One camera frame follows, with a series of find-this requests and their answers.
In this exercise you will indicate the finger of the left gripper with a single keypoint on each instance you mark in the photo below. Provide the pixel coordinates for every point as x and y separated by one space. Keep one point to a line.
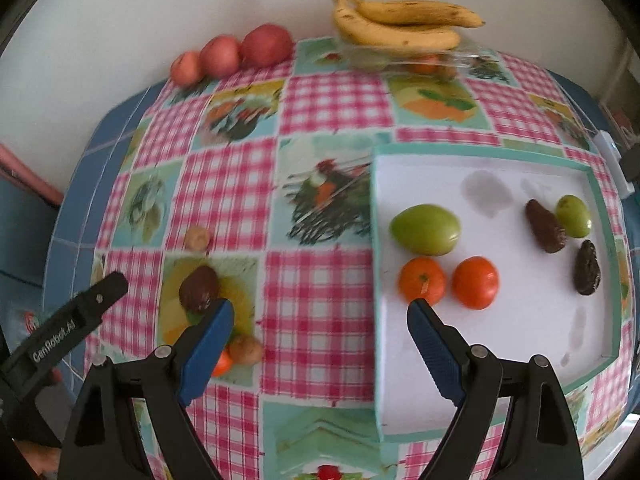
23 369

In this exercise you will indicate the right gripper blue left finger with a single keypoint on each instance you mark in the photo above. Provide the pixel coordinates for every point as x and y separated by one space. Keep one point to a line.
199 348

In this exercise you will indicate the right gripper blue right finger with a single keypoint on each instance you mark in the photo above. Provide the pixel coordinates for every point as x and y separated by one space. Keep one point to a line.
443 350

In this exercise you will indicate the brown round longan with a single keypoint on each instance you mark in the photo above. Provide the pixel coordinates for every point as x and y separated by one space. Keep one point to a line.
245 350

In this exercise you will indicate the small dark avocado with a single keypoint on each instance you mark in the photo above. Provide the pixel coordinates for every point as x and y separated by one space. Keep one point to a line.
199 290

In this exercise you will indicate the orange mandarin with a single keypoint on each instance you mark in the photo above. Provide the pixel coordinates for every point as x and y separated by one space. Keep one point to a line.
223 365
422 278
475 283

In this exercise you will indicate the small green fruit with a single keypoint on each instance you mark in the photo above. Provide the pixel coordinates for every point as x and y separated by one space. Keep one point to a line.
426 229

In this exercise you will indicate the long dark wrinkled avocado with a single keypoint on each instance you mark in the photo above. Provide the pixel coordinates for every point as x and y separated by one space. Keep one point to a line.
548 233

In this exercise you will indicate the broad dark wrinkled avocado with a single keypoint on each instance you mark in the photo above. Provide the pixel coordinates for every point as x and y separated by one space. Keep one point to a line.
586 272

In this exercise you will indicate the large green fruit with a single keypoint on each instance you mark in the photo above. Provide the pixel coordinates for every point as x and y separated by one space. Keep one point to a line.
574 216

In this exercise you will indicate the white teal-edged tray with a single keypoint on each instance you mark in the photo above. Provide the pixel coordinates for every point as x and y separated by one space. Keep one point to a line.
514 249

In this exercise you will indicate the fruit pattern plaid tablecloth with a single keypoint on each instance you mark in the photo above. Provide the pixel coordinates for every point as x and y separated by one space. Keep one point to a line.
276 164

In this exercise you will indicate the white power strip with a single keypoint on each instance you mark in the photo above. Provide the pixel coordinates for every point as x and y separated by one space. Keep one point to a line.
607 149

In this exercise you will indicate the black charger plug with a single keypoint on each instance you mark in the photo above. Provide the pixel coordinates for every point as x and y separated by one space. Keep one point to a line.
630 163

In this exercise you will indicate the small red apple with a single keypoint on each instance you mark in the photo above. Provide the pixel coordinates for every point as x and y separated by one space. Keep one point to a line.
186 70

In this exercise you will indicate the clear plastic fruit box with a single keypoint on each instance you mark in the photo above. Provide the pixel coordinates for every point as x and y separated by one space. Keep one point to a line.
446 63

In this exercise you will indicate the middle red apple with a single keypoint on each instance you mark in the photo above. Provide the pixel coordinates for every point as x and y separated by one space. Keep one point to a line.
220 57

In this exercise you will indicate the large red apple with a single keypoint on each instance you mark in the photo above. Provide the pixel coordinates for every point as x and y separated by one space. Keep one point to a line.
266 45

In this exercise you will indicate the lower yellow banana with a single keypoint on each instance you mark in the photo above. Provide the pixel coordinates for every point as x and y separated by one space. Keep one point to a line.
361 31

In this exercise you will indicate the yellow banana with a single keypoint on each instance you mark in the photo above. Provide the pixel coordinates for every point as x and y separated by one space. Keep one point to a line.
418 12
361 31

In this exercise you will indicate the upper yellow banana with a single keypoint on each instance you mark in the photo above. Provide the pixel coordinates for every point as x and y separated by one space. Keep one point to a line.
418 12

